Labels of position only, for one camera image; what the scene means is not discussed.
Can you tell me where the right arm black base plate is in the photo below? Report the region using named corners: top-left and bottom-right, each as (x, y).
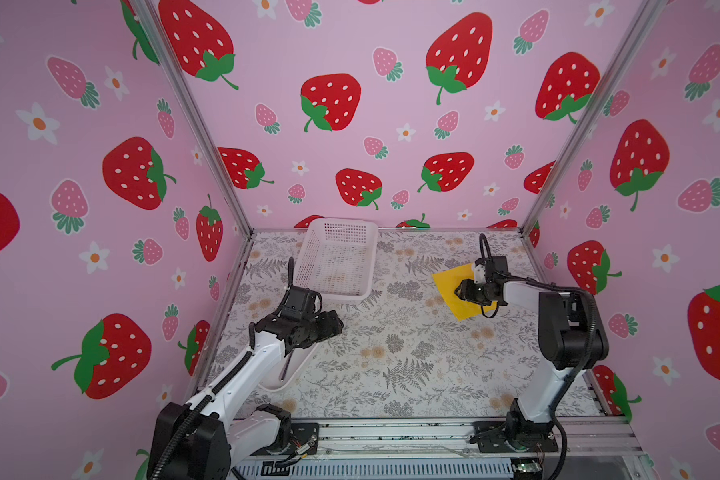
top-left (468, 421), bottom-right (559, 454)

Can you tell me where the metal knife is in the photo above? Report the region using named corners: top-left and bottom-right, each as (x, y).
top-left (279, 351), bottom-right (294, 381)

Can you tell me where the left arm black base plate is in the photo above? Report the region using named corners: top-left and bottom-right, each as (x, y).
top-left (275, 422), bottom-right (320, 456)

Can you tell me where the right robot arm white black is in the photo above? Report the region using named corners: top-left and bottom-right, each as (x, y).
top-left (454, 256), bottom-right (609, 451)

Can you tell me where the yellow paper napkin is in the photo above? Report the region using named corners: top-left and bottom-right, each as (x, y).
top-left (432, 264), bottom-right (498, 321)

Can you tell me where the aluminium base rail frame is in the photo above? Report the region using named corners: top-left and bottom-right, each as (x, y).
top-left (149, 416), bottom-right (655, 480)

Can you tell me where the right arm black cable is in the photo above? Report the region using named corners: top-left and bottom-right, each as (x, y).
top-left (478, 232), bottom-right (598, 385)

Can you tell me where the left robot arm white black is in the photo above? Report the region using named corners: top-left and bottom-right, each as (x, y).
top-left (146, 286), bottom-right (344, 479)

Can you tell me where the white plastic perforated basket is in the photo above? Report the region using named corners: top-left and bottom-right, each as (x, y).
top-left (293, 218), bottom-right (378, 304)

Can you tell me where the white oval ceramic tray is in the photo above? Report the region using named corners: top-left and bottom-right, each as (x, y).
top-left (259, 343), bottom-right (321, 393)

